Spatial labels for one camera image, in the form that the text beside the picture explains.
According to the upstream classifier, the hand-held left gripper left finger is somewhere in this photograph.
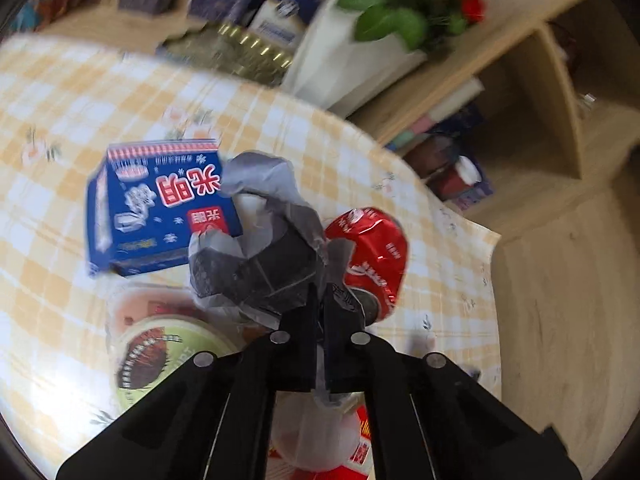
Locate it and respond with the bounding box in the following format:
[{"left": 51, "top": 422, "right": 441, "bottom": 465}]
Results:
[{"left": 55, "top": 285, "right": 321, "bottom": 480}]

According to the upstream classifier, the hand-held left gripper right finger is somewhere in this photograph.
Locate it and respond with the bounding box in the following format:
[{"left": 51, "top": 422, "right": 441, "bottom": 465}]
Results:
[{"left": 322, "top": 285, "right": 583, "bottom": 480}]

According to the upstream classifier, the grey plastic wrapper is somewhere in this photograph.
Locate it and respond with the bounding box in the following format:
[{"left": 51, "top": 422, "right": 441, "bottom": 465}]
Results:
[{"left": 187, "top": 151, "right": 371, "bottom": 411}]

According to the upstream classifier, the small red box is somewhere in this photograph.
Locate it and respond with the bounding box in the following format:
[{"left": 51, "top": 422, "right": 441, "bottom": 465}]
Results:
[{"left": 270, "top": 407, "right": 373, "bottom": 480}]

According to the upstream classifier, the crushed red soda can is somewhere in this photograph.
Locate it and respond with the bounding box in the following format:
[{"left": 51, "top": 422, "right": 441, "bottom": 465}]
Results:
[{"left": 324, "top": 206, "right": 410, "bottom": 325}]

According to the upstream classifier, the round food bowl green lid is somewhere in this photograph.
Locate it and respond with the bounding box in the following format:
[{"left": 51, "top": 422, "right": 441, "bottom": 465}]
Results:
[{"left": 111, "top": 314, "right": 247, "bottom": 413}]

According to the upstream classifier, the blue milk carton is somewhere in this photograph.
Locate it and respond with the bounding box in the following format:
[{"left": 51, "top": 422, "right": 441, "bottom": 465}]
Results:
[{"left": 86, "top": 139, "right": 246, "bottom": 278}]

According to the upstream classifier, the small purple-blue box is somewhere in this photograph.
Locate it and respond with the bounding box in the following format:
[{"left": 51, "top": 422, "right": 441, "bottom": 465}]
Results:
[{"left": 450, "top": 160, "right": 496, "bottom": 211}]

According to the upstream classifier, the red cup with white lid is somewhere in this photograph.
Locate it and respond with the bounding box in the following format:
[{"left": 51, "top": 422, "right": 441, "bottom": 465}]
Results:
[{"left": 429, "top": 156, "right": 482, "bottom": 201}]

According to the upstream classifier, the green cup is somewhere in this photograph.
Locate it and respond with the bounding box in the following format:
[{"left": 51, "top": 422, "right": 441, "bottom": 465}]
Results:
[{"left": 387, "top": 129, "right": 423, "bottom": 153}]

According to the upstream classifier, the pink cup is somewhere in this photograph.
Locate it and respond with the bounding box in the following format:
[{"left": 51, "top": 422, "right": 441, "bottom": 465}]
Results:
[{"left": 400, "top": 114, "right": 438, "bottom": 137}]

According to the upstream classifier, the white faceted vase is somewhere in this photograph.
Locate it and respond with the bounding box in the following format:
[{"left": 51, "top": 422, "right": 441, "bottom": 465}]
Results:
[{"left": 282, "top": 0, "right": 428, "bottom": 118}]

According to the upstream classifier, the dark box with gold beads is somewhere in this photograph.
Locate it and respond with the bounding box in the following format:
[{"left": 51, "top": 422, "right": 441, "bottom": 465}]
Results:
[{"left": 157, "top": 24, "right": 296, "bottom": 86}]

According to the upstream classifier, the yellow checked floral tablecloth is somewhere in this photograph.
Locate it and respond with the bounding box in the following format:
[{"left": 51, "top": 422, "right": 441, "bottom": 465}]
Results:
[{"left": 0, "top": 35, "right": 502, "bottom": 480}]

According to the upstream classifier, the red flower plant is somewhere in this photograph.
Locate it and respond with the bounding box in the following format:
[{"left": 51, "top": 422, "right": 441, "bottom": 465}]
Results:
[{"left": 295, "top": 0, "right": 511, "bottom": 53}]

